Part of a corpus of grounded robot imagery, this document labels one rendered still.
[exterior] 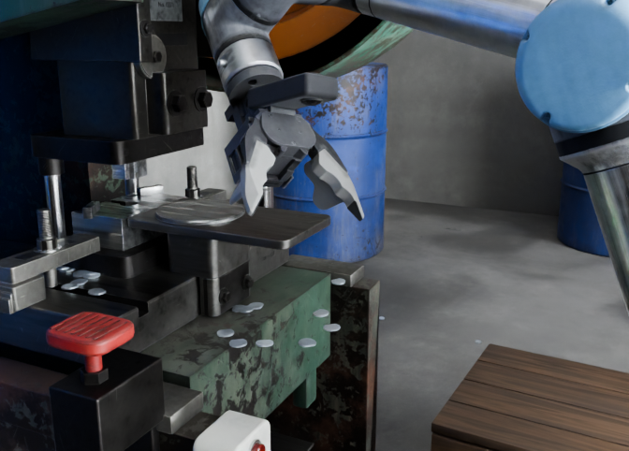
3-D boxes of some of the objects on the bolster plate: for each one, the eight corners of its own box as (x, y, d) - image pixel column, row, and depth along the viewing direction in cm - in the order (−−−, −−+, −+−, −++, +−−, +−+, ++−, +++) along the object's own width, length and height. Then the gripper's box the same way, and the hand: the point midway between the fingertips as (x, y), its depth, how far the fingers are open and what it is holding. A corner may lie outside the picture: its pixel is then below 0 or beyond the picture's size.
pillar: (70, 240, 100) (61, 144, 97) (58, 244, 98) (49, 146, 95) (58, 239, 101) (49, 143, 98) (47, 242, 99) (36, 145, 96)
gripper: (299, 122, 94) (346, 249, 85) (164, 101, 82) (203, 247, 73) (333, 80, 89) (388, 210, 80) (195, 50, 77) (241, 201, 68)
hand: (314, 215), depth 75 cm, fingers open, 14 cm apart
